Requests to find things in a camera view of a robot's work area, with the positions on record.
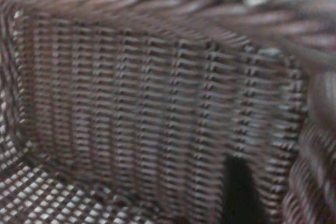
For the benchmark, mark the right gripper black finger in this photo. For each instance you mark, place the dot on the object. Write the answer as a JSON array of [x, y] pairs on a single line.
[[237, 192]]

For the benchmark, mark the dark brown woven basket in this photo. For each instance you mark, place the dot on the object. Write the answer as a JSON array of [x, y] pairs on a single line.
[[131, 90]]

